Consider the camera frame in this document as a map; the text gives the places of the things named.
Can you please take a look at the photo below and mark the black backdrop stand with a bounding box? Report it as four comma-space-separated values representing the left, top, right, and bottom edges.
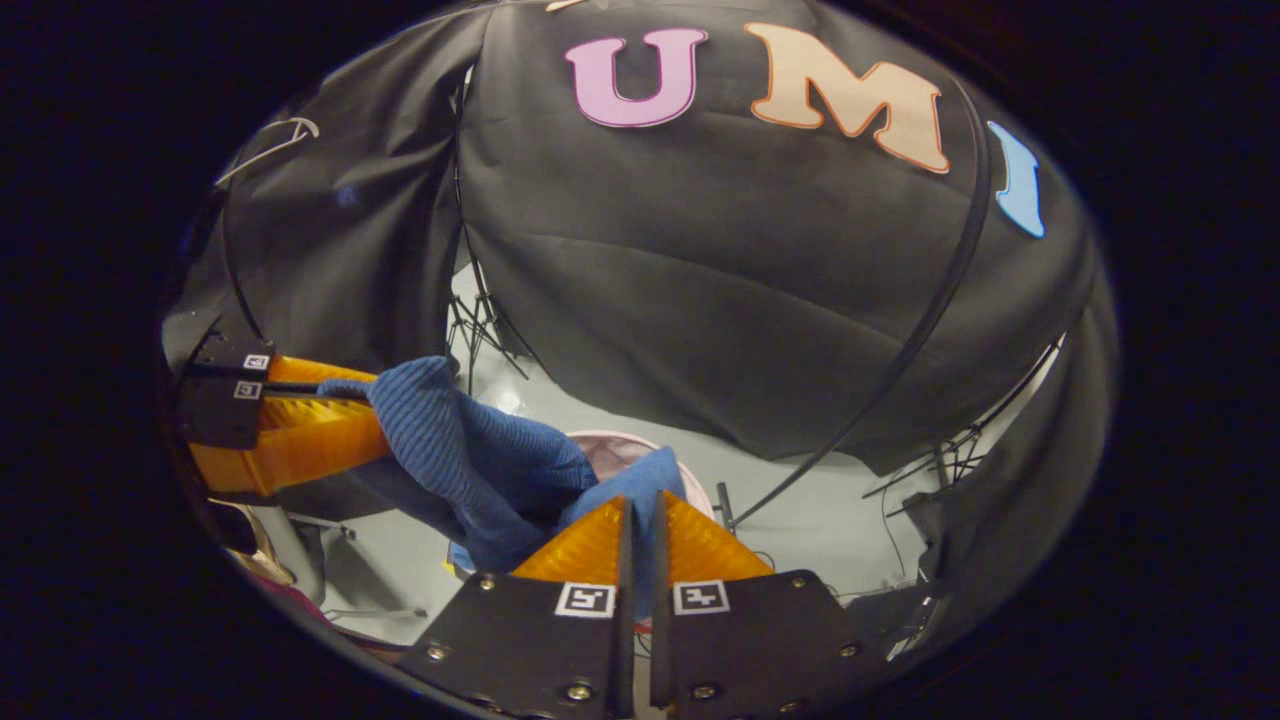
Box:
863, 335, 1067, 503
445, 250, 548, 397

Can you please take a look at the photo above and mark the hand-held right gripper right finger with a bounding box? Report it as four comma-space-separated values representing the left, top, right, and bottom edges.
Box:
648, 489, 889, 720

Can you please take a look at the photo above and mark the black rack post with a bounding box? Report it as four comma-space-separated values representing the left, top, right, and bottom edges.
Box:
218, 185, 263, 341
733, 85, 996, 529

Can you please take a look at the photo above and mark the white empty clothes hanger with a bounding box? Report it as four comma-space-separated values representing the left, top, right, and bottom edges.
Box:
213, 117, 321, 189

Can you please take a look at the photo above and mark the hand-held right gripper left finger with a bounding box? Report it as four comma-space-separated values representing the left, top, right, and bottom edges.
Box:
398, 494, 638, 720

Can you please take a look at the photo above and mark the blue corduroy jacket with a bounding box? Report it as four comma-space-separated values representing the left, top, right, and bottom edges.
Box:
318, 355, 693, 621

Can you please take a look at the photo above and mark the pink laundry hamper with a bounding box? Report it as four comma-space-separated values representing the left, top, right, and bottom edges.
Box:
568, 430, 718, 523

